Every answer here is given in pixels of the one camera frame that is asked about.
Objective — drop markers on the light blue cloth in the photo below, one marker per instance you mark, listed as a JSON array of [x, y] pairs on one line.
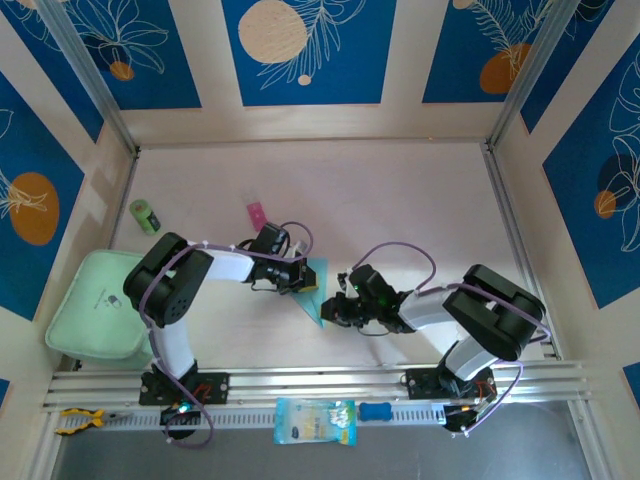
[[320, 270]]

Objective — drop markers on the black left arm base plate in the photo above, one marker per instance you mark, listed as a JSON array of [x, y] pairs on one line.
[[220, 387]]

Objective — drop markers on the black controller board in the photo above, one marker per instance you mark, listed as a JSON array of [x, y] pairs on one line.
[[172, 417], [455, 416]]

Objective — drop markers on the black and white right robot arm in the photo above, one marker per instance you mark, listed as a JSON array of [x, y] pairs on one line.
[[495, 310]]

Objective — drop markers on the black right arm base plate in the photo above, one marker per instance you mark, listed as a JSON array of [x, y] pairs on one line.
[[417, 385]]

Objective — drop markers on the aluminium table edge rail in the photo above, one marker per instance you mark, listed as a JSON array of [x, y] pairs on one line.
[[123, 200], [502, 190]]

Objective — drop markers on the aluminium frame post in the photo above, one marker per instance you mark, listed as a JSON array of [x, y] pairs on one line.
[[530, 75], [91, 75]]

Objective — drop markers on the blue bone-shaped block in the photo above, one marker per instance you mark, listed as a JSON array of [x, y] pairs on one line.
[[375, 411]]

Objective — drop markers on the green bottle with black label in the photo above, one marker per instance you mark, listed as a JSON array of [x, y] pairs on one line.
[[146, 218]]

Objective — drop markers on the mint green tray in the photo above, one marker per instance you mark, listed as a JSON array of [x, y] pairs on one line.
[[100, 310]]

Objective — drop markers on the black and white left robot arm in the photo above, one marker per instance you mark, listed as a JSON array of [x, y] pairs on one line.
[[170, 285]]

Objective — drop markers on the blue and white wipes packet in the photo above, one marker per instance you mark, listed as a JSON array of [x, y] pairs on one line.
[[315, 422]]

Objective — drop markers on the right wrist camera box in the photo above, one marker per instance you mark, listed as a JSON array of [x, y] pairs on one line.
[[372, 285]]

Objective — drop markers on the aluminium mounting rail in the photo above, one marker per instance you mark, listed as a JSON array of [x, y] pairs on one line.
[[325, 380]]

